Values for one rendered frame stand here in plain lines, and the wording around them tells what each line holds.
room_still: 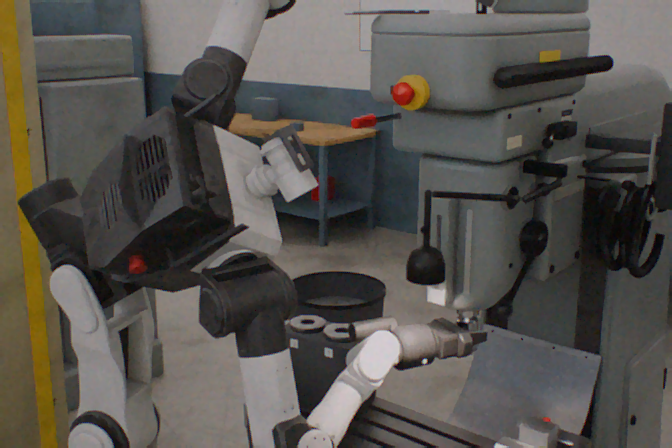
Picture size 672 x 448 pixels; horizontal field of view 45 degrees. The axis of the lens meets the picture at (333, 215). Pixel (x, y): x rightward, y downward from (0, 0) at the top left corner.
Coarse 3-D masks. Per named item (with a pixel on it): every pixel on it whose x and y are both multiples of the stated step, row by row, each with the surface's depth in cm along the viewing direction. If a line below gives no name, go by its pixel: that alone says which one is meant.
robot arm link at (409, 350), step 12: (360, 324) 159; (372, 324) 159; (384, 324) 161; (396, 324) 161; (360, 336) 158; (396, 336) 159; (408, 336) 159; (360, 348) 157; (408, 348) 157; (348, 360) 162; (396, 360) 156; (408, 360) 158
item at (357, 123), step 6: (390, 114) 152; (396, 114) 153; (354, 120) 144; (360, 120) 144; (366, 120) 145; (372, 120) 146; (378, 120) 148; (384, 120) 150; (354, 126) 144; (360, 126) 144; (366, 126) 145; (372, 126) 147
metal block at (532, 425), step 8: (528, 424) 163; (536, 424) 163; (544, 424) 163; (552, 424) 163; (520, 432) 163; (528, 432) 161; (536, 432) 160; (544, 432) 160; (552, 432) 161; (520, 440) 163; (528, 440) 162; (536, 440) 161; (544, 440) 160; (552, 440) 161
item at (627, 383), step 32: (608, 160) 187; (640, 160) 188; (640, 256) 192; (544, 288) 197; (576, 288) 192; (608, 288) 187; (640, 288) 196; (480, 320) 214; (512, 320) 205; (544, 320) 199; (576, 320) 193; (608, 320) 189; (640, 320) 199; (608, 352) 191; (640, 352) 201; (608, 384) 193; (640, 384) 203; (608, 416) 195; (640, 416) 206
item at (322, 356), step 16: (304, 320) 202; (320, 320) 201; (288, 336) 197; (304, 336) 195; (320, 336) 195; (336, 336) 191; (304, 352) 195; (320, 352) 192; (336, 352) 190; (304, 368) 196; (320, 368) 194; (336, 368) 191; (304, 384) 197; (320, 384) 195; (304, 400) 198; (320, 400) 196; (368, 400) 199
